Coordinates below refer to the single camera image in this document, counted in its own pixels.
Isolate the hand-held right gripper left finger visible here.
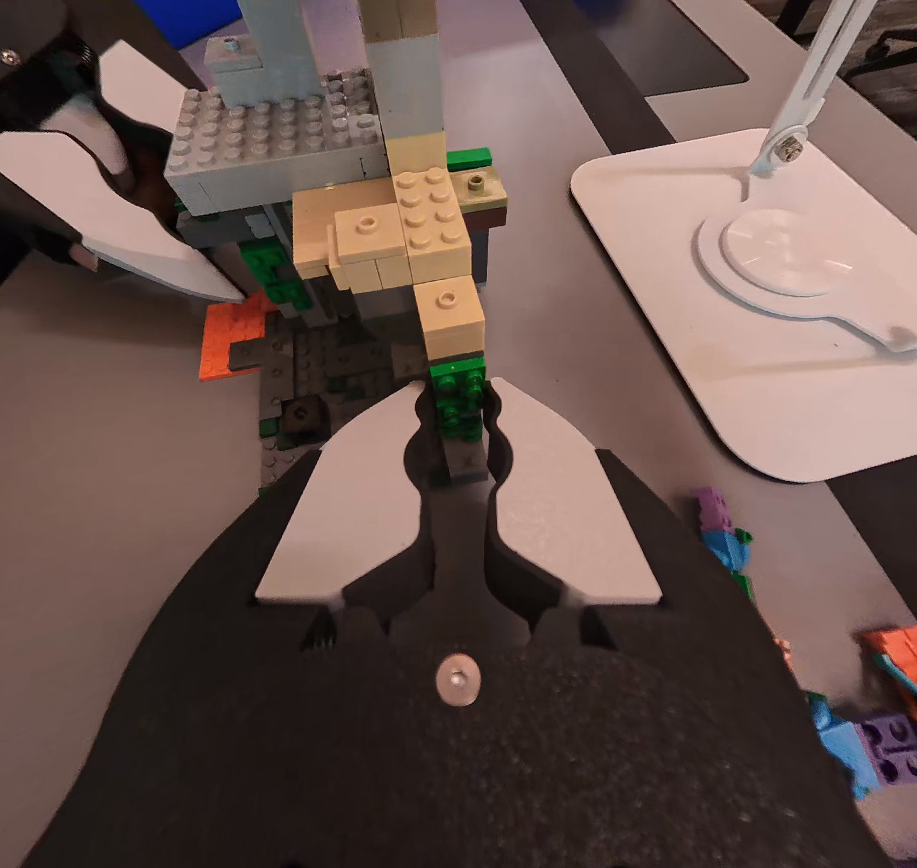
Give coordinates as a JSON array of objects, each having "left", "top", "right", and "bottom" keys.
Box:
[{"left": 254, "top": 380, "right": 438, "bottom": 607}]

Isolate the grey brick castle model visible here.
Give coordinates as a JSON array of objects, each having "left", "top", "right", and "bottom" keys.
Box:
[{"left": 163, "top": 0, "right": 511, "bottom": 500}]

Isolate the pile of colourful toy figures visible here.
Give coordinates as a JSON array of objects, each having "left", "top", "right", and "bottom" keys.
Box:
[{"left": 691, "top": 487, "right": 917, "bottom": 801}]

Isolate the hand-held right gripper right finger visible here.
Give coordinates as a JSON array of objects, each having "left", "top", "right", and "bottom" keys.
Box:
[{"left": 486, "top": 377, "right": 663, "bottom": 605}]

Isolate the white book stand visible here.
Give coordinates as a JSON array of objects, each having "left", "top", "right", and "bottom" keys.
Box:
[{"left": 569, "top": 0, "right": 917, "bottom": 484}]

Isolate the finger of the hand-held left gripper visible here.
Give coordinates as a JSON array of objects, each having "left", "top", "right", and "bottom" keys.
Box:
[
  {"left": 96, "top": 39, "right": 210, "bottom": 135},
  {"left": 0, "top": 129, "right": 246, "bottom": 305}
]

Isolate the blue plastic bin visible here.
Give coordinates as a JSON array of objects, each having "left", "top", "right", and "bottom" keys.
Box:
[{"left": 43, "top": 0, "right": 346, "bottom": 49}]

